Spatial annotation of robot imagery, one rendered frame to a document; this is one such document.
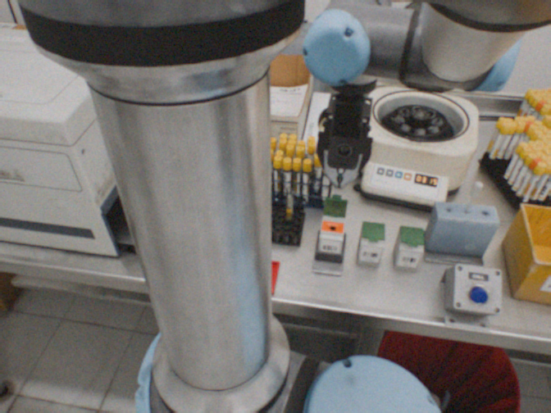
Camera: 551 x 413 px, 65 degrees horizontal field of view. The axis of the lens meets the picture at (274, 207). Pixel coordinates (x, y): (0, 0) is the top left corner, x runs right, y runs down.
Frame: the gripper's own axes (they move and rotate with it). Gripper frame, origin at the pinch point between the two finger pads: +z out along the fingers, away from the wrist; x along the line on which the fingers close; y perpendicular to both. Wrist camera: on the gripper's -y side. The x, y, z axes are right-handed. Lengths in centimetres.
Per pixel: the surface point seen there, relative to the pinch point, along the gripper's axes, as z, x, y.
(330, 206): 1.7, 1.0, -4.0
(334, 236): 4.3, -0.5, -8.3
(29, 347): 99, 106, -2
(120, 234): 7.3, 37.6, -13.3
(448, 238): 6.1, -20.0, -2.9
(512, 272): 9.2, -31.2, -5.8
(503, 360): 56, -47, 5
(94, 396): 99, 73, -13
